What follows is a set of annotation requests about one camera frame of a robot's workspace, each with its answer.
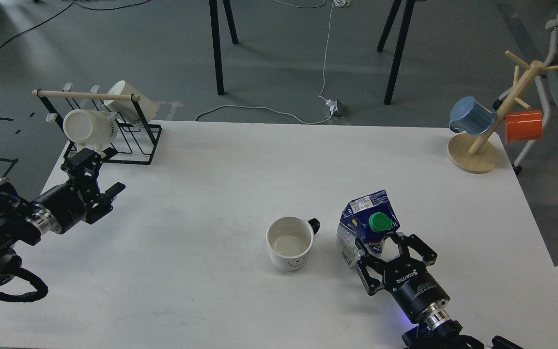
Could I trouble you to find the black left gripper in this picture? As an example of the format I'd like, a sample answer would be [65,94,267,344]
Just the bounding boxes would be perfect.
[31,147,126,235]

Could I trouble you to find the white mug lying front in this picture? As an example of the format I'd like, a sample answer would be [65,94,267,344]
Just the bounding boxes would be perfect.
[63,109,118,152]

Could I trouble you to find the white smiley face mug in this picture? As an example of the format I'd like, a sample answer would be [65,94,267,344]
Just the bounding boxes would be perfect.
[265,216,320,271]

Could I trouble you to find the white power cable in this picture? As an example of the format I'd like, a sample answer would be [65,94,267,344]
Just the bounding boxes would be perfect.
[195,0,352,125]

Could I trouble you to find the white power adapter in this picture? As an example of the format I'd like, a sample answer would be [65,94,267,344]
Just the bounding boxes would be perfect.
[325,99,348,118]

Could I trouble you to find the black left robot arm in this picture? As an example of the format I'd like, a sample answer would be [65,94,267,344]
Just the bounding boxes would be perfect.
[0,148,125,302]

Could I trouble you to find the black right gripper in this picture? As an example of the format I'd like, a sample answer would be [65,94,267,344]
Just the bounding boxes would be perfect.
[355,232,450,323]

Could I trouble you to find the cream mug on rack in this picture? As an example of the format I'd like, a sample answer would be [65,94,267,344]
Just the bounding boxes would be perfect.
[104,80,158,129]

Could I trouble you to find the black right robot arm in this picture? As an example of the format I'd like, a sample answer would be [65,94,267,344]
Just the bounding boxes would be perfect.
[355,233,485,349]

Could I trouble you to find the blue mug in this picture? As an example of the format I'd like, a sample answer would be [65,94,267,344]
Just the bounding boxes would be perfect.
[448,96,496,137]

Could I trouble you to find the orange mug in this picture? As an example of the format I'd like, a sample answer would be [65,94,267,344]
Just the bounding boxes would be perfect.
[505,110,543,143]

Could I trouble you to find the black right table legs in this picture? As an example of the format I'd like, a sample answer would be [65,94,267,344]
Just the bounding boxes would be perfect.
[376,0,416,105]

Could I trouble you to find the black table legs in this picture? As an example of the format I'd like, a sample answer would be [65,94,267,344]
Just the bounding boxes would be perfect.
[208,0,239,95]
[376,0,416,105]

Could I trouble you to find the wooden mug tree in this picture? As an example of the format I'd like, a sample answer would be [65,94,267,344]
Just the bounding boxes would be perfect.
[447,50,558,173]

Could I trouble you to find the blue white milk carton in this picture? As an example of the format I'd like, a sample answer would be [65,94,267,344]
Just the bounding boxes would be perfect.
[335,190,400,268]

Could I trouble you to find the black wire mug rack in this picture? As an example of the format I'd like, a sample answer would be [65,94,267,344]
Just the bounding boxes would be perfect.
[32,87,162,165]

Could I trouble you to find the black left table legs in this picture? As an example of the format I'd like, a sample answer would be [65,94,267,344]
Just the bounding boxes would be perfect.
[208,0,239,95]

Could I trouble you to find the black floor cable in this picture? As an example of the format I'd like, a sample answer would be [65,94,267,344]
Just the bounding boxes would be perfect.
[0,0,153,81]

